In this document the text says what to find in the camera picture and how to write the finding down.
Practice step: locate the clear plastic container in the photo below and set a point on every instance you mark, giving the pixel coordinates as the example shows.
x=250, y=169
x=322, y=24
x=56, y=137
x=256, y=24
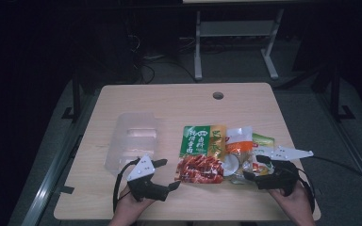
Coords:
x=132, y=138

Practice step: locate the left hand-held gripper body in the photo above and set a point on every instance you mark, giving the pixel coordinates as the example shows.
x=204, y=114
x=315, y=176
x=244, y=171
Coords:
x=141, y=171

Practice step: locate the person's left hand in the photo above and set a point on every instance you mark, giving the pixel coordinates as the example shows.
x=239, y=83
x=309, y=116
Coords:
x=125, y=207

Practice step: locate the green and red seasoning packet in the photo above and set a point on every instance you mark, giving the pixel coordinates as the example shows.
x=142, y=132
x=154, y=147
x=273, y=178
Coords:
x=198, y=147

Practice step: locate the black metal stand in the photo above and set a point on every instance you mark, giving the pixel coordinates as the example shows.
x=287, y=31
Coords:
x=76, y=94
x=335, y=94

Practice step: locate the person's right hand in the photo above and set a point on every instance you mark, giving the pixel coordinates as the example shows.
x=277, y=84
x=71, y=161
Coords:
x=295, y=204

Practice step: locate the white and orange food packet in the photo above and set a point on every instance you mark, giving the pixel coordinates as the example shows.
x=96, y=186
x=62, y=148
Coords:
x=238, y=144

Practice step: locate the black tape strip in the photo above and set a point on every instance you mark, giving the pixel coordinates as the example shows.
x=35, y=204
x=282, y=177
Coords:
x=66, y=189

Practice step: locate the white metal table frame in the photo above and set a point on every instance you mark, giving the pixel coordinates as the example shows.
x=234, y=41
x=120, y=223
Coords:
x=232, y=28

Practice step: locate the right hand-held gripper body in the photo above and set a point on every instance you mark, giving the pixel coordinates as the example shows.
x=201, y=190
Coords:
x=283, y=179

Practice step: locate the grey aluminium rail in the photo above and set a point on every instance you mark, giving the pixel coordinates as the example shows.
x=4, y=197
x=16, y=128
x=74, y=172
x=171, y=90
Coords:
x=48, y=182
x=355, y=157

